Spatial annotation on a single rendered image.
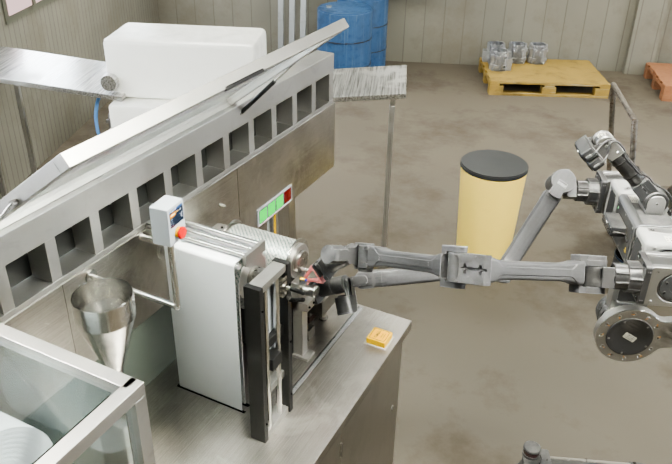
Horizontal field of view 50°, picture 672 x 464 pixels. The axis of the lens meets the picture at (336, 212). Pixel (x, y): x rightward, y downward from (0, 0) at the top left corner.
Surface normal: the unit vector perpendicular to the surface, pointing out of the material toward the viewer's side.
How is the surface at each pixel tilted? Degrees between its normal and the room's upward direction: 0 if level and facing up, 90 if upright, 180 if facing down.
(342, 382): 0
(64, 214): 90
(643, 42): 90
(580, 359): 0
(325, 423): 0
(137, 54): 90
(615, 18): 90
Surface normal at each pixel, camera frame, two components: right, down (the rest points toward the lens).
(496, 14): -0.09, 0.48
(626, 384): 0.02, -0.88
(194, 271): -0.45, 0.42
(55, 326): 0.89, 0.23
